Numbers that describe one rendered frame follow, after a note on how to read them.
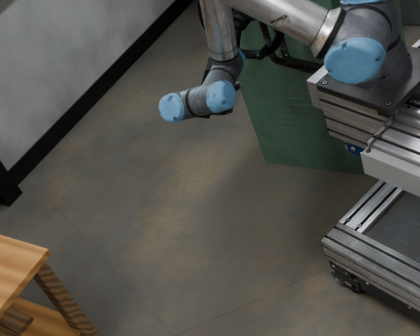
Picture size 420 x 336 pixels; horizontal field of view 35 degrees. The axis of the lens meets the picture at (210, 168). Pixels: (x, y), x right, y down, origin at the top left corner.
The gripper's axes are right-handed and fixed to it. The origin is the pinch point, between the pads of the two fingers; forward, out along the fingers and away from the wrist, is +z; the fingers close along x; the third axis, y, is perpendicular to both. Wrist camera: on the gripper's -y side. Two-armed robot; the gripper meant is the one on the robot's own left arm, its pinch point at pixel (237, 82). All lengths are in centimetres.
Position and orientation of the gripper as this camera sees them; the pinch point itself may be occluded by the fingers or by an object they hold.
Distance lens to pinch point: 200.8
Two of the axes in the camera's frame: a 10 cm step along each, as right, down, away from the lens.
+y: 0.2, 9.6, 2.7
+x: 8.4, 1.3, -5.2
